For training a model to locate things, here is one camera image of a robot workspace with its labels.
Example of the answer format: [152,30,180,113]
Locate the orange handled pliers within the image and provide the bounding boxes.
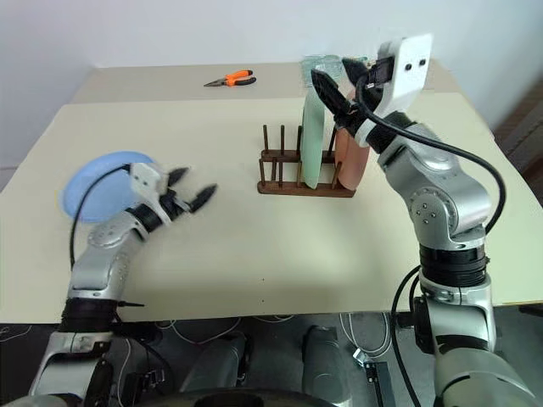
[203,69,258,89]

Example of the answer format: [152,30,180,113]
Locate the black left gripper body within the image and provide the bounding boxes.
[159,186,193,223]

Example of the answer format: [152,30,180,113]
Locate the blue plate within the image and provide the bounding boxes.
[59,150,156,225]

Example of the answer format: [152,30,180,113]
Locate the wooden dish rack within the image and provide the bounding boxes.
[256,124,355,199]

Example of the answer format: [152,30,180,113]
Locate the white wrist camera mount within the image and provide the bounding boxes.
[355,34,435,148]
[128,162,170,197]

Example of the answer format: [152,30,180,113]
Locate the black cable below right arm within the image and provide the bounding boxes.
[389,264,427,407]

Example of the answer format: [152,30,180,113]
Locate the black flat bar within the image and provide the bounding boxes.
[363,360,395,407]

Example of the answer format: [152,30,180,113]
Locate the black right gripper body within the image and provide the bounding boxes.
[333,56,398,133]

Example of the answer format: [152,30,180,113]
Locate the white cable on floor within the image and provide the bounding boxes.
[154,316,244,347]
[339,312,390,356]

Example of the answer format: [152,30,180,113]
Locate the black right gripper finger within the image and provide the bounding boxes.
[311,68,356,119]
[340,57,370,85]

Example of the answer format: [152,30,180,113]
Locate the pink plate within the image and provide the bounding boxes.
[333,83,372,192]

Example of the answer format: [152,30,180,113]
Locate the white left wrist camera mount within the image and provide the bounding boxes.
[128,162,170,197]

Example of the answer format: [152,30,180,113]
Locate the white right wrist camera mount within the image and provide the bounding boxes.
[355,34,435,148]

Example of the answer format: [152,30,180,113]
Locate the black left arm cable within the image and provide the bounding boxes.
[68,163,134,270]

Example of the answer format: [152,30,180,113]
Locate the green plate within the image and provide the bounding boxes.
[300,81,327,192]

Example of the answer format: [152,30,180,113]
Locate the dark rounded shape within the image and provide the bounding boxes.
[181,331,253,396]
[301,325,354,407]

